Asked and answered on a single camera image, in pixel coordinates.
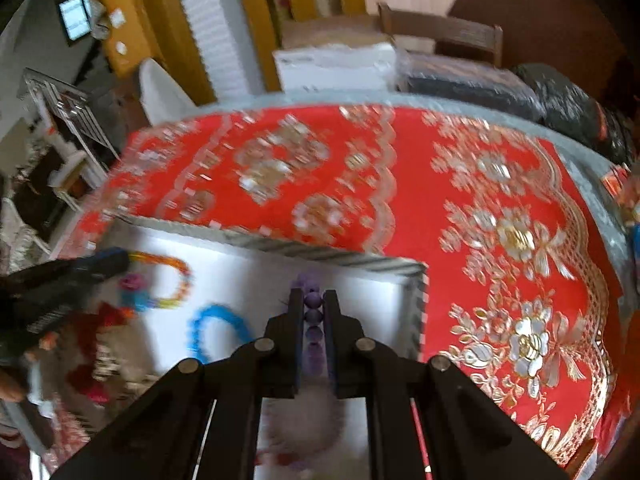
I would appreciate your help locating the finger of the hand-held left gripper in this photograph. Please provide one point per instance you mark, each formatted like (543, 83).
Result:
(102, 262)

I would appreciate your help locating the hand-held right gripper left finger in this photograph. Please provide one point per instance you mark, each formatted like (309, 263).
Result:
(299, 340)

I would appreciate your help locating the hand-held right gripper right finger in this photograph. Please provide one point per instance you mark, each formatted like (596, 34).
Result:
(331, 340)

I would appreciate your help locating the black white striped box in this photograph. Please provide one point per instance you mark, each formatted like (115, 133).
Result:
(240, 280)

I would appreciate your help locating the person's left hand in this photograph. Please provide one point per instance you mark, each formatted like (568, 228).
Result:
(9, 385)

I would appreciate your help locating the red fluffy ornament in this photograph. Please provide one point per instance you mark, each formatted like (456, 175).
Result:
(107, 330)

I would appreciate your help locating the white fluffy pom-pom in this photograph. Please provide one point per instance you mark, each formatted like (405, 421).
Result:
(310, 420)

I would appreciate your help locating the small white table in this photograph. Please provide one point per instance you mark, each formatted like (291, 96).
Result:
(72, 177)

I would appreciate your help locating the metal stair railing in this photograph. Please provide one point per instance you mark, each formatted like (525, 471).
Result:
(70, 110)

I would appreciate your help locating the red floral tablecloth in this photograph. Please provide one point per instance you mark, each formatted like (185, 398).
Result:
(450, 185)

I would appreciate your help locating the window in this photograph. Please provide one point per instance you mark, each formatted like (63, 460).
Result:
(75, 15)

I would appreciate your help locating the white louvered door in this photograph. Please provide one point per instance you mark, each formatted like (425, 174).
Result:
(210, 25)

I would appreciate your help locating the white cardboard box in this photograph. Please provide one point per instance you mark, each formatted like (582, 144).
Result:
(335, 67)

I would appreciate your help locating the dark plastic-wrapped bundle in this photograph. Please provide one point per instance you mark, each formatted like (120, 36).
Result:
(470, 87)

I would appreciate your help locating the brown cardboard box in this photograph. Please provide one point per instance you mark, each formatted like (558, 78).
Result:
(330, 30)

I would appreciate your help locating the red packets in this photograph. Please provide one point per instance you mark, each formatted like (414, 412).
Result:
(622, 200)

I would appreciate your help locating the wooden chair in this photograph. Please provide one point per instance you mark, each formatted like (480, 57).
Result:
(440, 30)

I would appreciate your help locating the black plastic bag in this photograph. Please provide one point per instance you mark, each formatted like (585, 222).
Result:
(575, 110)

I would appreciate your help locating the round dark wooden tabletop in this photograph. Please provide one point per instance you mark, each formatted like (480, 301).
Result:
(540, 25)

